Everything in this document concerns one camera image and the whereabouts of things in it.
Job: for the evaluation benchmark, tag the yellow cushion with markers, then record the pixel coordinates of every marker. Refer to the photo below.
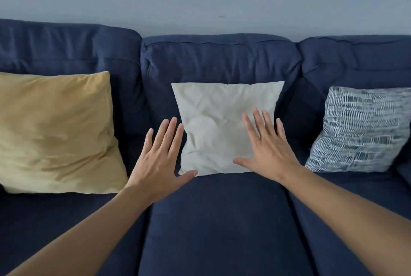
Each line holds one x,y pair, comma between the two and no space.
54,134

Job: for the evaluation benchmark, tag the person's right little finger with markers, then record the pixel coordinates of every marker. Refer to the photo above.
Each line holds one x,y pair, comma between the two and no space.
280,129

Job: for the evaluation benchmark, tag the person's right middle finger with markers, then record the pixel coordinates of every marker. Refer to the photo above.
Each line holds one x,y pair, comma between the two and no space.
259,123

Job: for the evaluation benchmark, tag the person's right thumb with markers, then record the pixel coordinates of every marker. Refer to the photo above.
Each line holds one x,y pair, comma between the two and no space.
244,161

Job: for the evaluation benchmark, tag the person's left forearm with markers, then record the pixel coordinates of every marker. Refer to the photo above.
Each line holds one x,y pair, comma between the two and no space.
83,234

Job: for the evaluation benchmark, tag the person's left little finger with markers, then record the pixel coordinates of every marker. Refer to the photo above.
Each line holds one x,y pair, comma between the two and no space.
148,140

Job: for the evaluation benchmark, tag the navy blue sofa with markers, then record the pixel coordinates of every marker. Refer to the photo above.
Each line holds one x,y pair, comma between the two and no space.
221,214

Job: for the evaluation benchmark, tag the person's left hand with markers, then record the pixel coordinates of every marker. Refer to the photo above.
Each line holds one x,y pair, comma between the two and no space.
154,169

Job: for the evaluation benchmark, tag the person's right hand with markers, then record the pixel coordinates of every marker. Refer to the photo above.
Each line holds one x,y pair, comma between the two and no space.
273,157

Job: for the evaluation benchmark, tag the person's right forearm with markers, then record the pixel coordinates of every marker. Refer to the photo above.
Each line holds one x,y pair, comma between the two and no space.
346,214

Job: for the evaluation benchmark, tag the blue white patterned cushion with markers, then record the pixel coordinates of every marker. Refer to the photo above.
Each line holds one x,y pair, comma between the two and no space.
359,128

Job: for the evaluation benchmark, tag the person's left middle finger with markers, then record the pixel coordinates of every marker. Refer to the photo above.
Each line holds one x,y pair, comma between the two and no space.
168,134

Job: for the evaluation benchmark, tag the person's left thumb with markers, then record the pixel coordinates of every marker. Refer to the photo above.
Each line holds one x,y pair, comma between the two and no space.
185,176

